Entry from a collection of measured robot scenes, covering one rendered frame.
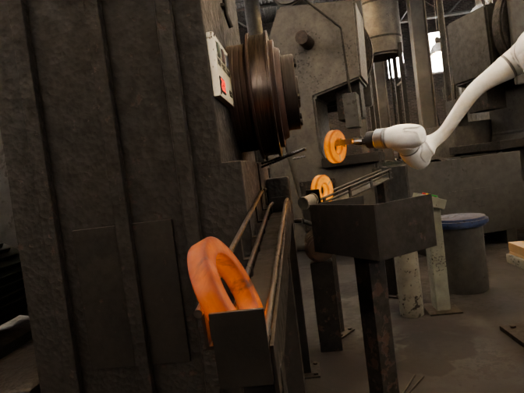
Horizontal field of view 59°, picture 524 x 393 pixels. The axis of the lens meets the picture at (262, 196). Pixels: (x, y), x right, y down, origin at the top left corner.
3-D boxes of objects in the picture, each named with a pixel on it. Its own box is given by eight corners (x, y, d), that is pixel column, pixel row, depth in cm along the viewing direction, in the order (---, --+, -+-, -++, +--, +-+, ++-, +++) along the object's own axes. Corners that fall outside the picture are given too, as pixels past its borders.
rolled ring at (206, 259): (202, 214, 74) (185, 224, 74) (207, 292, 58) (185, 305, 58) (260, 285, 83) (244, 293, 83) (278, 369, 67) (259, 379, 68)
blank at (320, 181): (320, 213, 225) (326, 213, 222) (306, 190, 217) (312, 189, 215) (331, 191, 233) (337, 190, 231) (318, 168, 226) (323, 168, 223)
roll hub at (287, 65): (288, 127, 162) (277, 47, 161) (290, 132, 190) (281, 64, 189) (303, 125, 162) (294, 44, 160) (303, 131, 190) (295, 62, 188)
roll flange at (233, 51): (230, 161, 155) (212, 19, 153) (247, 162, 202) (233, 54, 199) (260, 157, 154) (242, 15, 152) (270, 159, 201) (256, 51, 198)
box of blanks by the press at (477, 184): (415, 259, 364) (405, 161, 360) (372, 245, 446) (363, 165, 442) (530, 239, 381) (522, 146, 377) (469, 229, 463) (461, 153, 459)
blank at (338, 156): (321, 132, 210) (327, 132, 208) (338, 128, 222) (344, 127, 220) (326, 166, 213) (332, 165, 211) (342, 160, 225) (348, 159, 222)
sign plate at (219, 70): (214, 96, 131) (205, 32, 130) (228, 107, 157) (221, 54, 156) (221, 95, 131) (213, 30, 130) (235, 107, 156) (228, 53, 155)
